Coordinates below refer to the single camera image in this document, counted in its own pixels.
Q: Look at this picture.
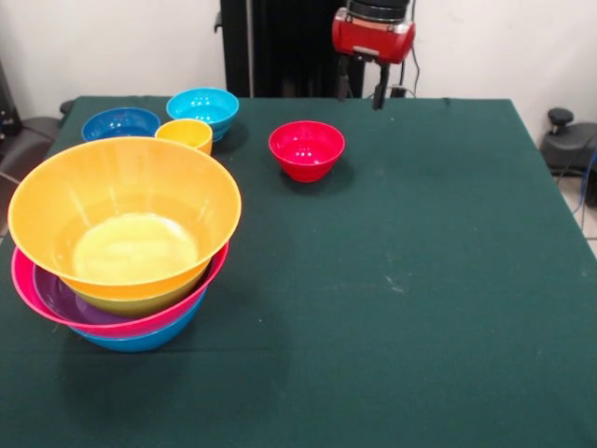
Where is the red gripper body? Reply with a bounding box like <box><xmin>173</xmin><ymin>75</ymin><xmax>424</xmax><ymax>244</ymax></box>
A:
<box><xmin>331</xmin><ymin>7</ymin><xmax>417</xmax><ymax>65</ymax></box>

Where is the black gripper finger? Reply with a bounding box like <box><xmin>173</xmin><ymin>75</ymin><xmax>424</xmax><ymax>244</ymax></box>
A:
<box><xmin>336</xmin><ymin>54</ymin><xmax>352</xmax><ymax>103</ymax></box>
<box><xmin>370</xmin><ymin>62</ymin><xmax>390</xmax><ymax>112</ymax></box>

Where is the small red bowl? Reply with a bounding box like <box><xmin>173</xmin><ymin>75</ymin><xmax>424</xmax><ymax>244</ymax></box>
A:
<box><xmin>268</xmin><ymin>119</ymin><xmax>347</xmax><ymax>184</ymax></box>

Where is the small light blue bowl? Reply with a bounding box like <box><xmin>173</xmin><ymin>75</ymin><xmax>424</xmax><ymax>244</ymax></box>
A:
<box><xmin>165</xmin><ymin>87</ymin><xmax>241</xmax><ymax>144</ymax></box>

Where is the large orange bowl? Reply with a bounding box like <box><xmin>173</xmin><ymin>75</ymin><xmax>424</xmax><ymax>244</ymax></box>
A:
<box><xmin>7</xmin><ymin>136</ymin><xmax>243</xmax><ymax>301</ymax></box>

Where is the green bowl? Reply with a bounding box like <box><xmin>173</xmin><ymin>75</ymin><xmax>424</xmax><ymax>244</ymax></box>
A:
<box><xmin>74</xmin><ymin>279</ymin><xmax>206</xmax><ymax>317</ymax></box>

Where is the purple bowl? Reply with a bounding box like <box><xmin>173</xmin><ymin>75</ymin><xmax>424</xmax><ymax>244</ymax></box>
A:
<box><xmin>32</xmin><ymin>263</ymin><xmax>132</xmax><ymax>327</ymax></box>

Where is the large pink bowl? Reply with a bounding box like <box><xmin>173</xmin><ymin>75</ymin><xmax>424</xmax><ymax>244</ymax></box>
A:
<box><xmin>10</xmin><ymin>242</ymin><xmax>230</xmax><ymax>340</ymax></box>

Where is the yellow cup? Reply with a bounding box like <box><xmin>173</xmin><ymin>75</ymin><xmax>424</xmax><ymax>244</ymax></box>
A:
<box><xmin>154</xmin><ymin>118</ymin><xmax>215</xmax><ymax>157</ymax></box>

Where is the black knobbed device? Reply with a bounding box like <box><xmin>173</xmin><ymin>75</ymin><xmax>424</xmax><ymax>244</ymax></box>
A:
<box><xmin>539</xmin><ymin>107</ymin><xmax>597</xmax><ymax>209</ymax></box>

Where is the small dark blue bowl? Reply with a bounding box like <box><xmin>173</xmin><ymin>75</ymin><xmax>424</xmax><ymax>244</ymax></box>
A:
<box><xmin>81</xmin><ymin>106</ymin><xmax>162</xmax><ymax>144</ymax></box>

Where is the dark green tablecloth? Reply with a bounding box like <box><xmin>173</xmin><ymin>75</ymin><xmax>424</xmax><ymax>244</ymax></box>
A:
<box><xmin>0</xmin><ymin>95</ymin><xmax>597</xmax><ymax>448</ymax></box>

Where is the black chair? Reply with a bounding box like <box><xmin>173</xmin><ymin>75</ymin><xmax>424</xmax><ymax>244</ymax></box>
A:
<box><xmin>0</xmin><ymin>58</ymin><xmax>64</xmax><ymax>190</ymax></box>

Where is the large light blue bowl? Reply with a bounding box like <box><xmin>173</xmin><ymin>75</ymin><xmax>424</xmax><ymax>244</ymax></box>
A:
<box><xmin>69</xmin><ymin>288</ymin><xmax>207</xmax><ymax>354</ymax></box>

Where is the black wall cable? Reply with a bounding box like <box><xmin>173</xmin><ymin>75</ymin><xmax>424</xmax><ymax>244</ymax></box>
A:
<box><xmin>363</xmin><ymin>0</ymin><xmax>423</xmax><ymax>99</ymax></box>

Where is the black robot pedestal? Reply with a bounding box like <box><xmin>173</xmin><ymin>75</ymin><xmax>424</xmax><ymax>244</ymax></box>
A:
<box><xmin>214</xmin><ymin>0</ymin><xmax>391</xmax><ymax>99</ymax></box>

